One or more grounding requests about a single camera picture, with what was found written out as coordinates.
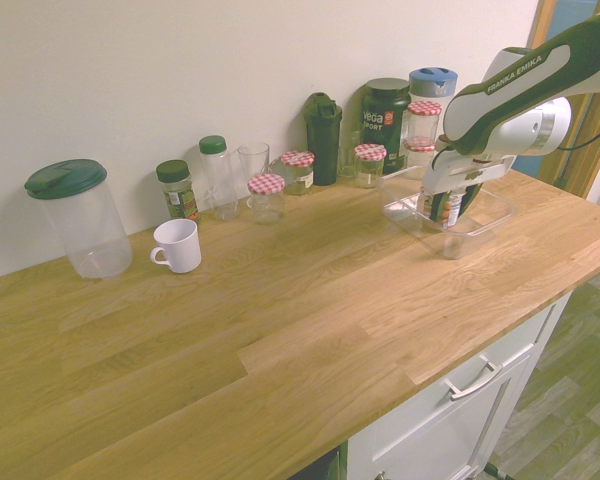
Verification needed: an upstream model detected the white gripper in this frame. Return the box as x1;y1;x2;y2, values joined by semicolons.
419;152;516;230

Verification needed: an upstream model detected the cereal cup with printed lid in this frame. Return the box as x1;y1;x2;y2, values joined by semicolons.
419;191;464;231

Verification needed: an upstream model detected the clear rectangular plastic container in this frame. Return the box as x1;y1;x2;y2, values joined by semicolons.
376;164;517;261

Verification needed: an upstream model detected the empty jar red checked lid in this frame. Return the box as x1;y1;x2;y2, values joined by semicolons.
403;139;438;181
246;173;286;226
405;100;444;147

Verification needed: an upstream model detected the labelled jar red checked lid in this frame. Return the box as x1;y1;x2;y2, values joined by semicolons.
353;143;387;190
269;150;316;196

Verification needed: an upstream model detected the black Vega Sport tub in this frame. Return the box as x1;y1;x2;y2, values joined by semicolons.
361;77;412;176

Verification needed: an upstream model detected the small clear drinking glass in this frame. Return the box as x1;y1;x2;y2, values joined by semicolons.
337;130;364;179

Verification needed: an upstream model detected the clear canister blue lid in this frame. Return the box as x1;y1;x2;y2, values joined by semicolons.
408;67;459;169

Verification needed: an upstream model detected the dark shaker bottle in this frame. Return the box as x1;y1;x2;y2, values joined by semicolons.
302;91;344;187

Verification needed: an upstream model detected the tall clear drinking glass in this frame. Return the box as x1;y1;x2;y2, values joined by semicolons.
237;141;272;207

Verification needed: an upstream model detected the white kitchen cabinet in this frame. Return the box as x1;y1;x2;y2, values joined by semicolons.
347;289;574;480

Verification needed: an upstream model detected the clear bottle green cap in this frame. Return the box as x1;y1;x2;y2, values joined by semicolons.
198;135;241;222

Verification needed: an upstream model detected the spice jar dark lid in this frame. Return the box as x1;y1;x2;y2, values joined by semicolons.
155;159;202;225

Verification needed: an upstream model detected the white mug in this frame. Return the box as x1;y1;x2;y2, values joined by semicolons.
149;218;203;275

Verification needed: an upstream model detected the dark under-counter appliance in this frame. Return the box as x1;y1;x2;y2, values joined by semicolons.
288;446;349;480

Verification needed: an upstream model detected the large clear canister green lid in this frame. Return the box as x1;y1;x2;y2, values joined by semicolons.
23;158;134;280

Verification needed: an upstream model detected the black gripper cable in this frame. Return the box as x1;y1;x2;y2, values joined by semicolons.
431;141;455;172

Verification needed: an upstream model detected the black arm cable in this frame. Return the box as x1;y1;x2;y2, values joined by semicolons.
555;119;600;152

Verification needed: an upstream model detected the wooden door frame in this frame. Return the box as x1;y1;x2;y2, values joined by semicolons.
525;0;600;201

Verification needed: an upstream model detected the metal drawer handle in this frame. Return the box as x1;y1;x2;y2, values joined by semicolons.
442;358;504;401

